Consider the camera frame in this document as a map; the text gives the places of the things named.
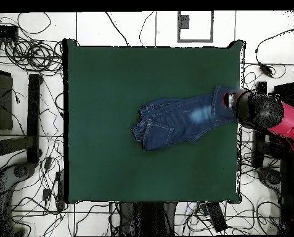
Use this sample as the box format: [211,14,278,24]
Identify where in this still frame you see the black stand leg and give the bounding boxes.
[0,73,43,164]
[253,81,285,168]

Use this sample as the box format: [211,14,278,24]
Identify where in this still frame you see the slim black power strip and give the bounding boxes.
[55,170,67,210]

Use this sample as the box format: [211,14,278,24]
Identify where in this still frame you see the coiled black cable bundle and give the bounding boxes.
[3,36,63,75]

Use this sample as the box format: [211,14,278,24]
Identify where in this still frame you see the black flat box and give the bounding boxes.
[0,24,19,39]

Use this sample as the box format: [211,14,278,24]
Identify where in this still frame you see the grey chair base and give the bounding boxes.
[257,167,283,191]
[0,161,38,236]

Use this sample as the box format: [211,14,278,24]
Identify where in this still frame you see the black square case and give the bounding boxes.
[272,83,294,104]
[0,68,14,131]

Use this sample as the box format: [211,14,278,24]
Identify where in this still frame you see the black power adapter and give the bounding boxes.
[258,62,274,78]

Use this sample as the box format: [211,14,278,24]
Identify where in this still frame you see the dark green table cloth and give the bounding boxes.
[62,38,246,204]

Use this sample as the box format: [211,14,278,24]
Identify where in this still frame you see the blue denim jeans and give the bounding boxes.
[131,85,240,151]

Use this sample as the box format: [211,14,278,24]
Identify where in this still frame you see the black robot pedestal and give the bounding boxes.
[119,202,177,236]

